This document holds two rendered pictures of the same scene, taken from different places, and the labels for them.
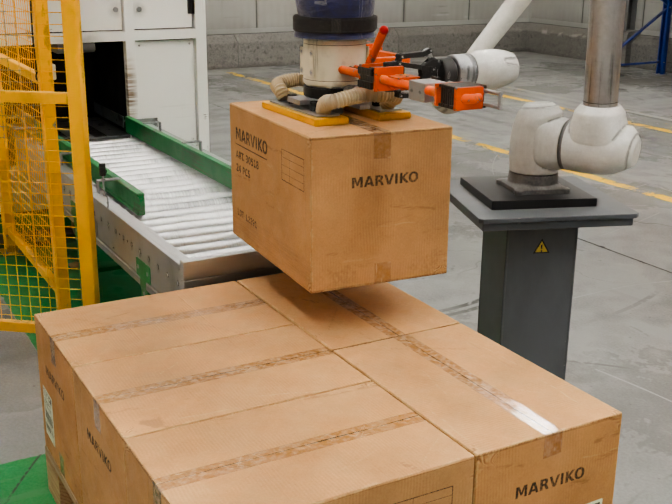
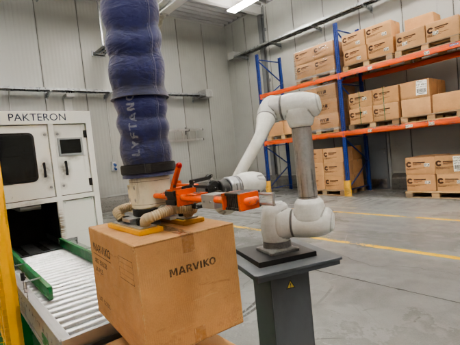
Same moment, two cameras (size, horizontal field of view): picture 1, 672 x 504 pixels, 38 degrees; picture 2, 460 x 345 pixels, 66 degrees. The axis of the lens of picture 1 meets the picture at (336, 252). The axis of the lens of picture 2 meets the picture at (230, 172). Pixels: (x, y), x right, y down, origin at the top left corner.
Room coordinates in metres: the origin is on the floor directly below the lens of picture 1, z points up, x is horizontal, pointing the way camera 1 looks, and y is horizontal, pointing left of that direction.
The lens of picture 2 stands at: (1.16, -0.07, 1.33)
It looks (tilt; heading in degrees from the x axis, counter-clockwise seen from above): 3 degrees down; 350
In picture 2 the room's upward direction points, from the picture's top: 6 degrees counter-clockwise
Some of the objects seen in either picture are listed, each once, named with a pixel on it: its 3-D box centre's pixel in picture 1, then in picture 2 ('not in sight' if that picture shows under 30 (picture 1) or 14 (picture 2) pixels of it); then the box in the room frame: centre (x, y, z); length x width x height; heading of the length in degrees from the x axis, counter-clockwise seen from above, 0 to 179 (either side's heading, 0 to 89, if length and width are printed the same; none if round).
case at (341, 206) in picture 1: (333, 184); (159, 270); (2.69, 0.01, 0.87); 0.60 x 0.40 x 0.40; 25
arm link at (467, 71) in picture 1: (458, 71); (230, 187); (2.59, -0.31, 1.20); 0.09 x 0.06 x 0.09; 29
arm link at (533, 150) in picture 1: (539, 136); (276, 220); (3.03, -0.63, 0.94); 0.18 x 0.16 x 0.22; 57
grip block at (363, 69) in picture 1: (380, 76); (181, 196); (2.48, -0.11, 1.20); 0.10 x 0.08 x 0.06; 118
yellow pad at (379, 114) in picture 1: (364, 102); (173, 214); (2.74, -0.08, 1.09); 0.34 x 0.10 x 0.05; 28
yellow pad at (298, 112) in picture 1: (303, 106); (133, 223); (2.65, 0.09, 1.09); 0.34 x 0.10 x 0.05; 28
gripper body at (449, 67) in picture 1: (434, 73); (215, 189); (2.55, -0.25, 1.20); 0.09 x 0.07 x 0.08; 119
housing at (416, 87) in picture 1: (427, 90); (215, 200); (2.29, -0.21, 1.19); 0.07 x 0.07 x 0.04; 28
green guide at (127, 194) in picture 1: (73, 162); (20, 270); (4.13, 1.13, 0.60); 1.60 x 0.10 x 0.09; 29
